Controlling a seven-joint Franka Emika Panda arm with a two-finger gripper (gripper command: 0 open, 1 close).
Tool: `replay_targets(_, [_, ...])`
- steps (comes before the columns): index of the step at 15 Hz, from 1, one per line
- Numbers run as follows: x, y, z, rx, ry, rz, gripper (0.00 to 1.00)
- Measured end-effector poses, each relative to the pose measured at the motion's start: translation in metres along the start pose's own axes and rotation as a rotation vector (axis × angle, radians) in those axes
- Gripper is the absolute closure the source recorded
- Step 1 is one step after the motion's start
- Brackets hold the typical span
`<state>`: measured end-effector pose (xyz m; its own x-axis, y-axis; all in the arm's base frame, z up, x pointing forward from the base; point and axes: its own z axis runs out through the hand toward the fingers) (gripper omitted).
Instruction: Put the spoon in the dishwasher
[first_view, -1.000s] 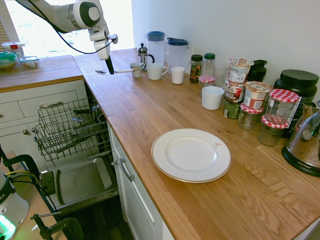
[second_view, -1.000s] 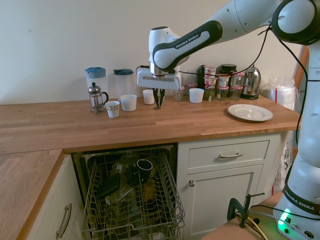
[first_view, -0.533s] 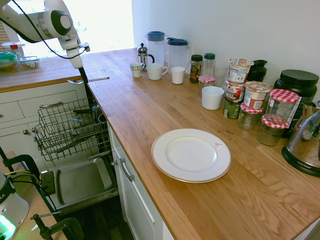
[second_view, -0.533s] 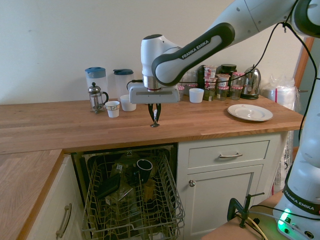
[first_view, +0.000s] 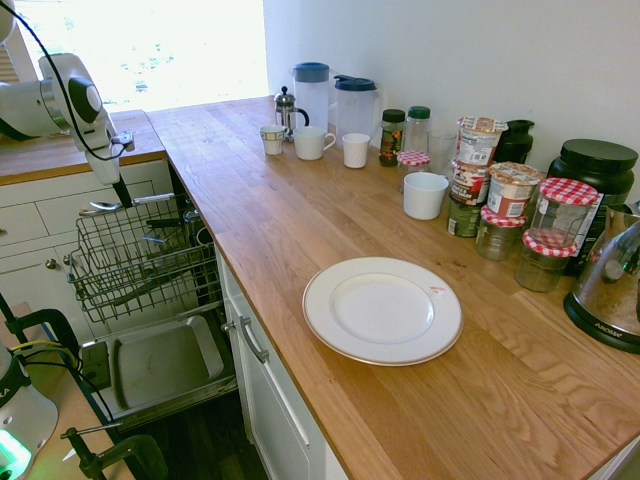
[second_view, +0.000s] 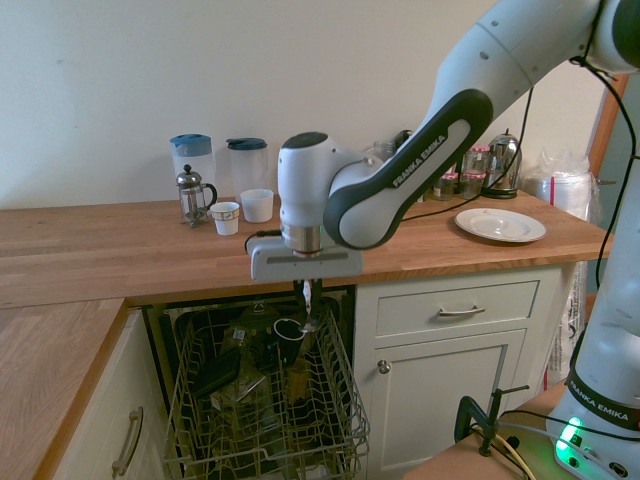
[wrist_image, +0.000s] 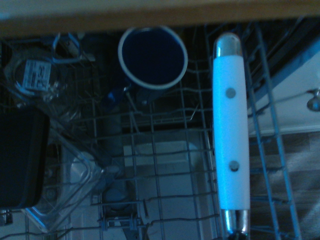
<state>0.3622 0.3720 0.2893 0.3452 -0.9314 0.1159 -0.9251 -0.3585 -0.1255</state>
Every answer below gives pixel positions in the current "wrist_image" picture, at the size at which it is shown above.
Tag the dark mug with white rim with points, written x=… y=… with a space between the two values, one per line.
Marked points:
x=153 y=58

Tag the clear plastic container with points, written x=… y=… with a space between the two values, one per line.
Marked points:
x=75 y=170

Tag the white cabinet door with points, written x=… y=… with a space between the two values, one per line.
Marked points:
x=292 y=100

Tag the labelled clear glass jar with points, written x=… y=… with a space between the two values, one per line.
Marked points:
x=32 y=72

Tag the black container lid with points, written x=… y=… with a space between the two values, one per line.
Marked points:
x=21 y=157

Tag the round metal cabinet knob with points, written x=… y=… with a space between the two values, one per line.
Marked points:
x=314 y=101

